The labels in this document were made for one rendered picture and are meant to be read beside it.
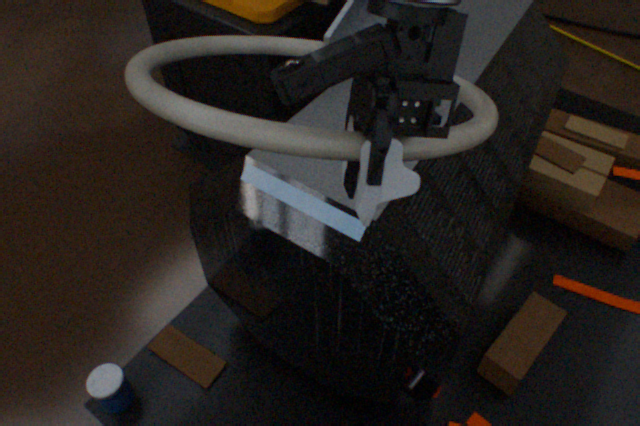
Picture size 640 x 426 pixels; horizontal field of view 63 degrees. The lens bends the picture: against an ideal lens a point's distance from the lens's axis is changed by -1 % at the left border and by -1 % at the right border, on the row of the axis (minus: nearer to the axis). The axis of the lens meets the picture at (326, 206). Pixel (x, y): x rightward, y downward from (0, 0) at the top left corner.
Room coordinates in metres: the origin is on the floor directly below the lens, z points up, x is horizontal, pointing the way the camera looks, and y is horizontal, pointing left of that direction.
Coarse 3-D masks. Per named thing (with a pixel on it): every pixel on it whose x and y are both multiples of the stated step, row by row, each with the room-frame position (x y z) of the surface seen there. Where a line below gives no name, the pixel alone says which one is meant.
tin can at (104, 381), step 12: (96, 372) 0.63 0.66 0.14; (108, 372) 0.63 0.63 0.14; (120, 372) 0.63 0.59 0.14; (96, 384) 0.60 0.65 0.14; (108, 384) 0.60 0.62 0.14; (120, 384) 0.60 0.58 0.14; (96, 396) 0.56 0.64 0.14; (108, 396) 0.57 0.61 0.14; (120, 396) 0.58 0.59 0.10; (132, 396) 0.61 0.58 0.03; (108, 408) 0.56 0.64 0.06; (120, 408) 0.57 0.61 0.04
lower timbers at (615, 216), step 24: (552, 120) 1.81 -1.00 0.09; (600, 144) 1.66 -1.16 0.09; (624, 168) 1.58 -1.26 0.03; (528, 192) 1.38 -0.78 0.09; (624, 192) 1.37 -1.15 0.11; (552, 216) 1.31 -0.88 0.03; (576, 216) 1.27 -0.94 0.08; (600, 216) 1.25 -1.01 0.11; (624, 216) 1.25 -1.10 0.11; (600, 240) 1.20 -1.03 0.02; (624, 240) 1.16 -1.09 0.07
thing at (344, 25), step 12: (348, 0) 0.94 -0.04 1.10; (360, 0) 0.99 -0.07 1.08; (348, 12) 0.91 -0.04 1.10; (360, 12) 0.98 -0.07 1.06; (336, 24) 0.85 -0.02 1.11; (348, 24) 0.91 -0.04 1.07; (360, 24) 0.93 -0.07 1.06; (372, 24) 0.93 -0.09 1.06; (324, 36) 0.81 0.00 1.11; (336, 36) 0.84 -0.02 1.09
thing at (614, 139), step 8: (568, 120) 1.79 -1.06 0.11; (576, 120) 1.80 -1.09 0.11; (584, 120) 1.79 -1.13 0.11; (568, 128) 1.74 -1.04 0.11; (576, 128) 1.74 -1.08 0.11; (584, 128) 1.74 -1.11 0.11; (592, 128) 1.74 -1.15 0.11; (600, 128) 1.74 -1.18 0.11; (608, 128) 1.74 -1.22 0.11; (584, 136) 1.70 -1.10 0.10; (592, 136) 1.69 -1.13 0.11; (600, 136) 1.69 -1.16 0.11; (608, 136) 1.69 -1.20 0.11; (616, 136) 1.69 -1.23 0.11; (624, 136) 1.69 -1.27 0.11; (608, 144) 1.65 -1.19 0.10; (616, 144) 1.64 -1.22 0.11; (624, 144) 1.64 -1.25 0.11
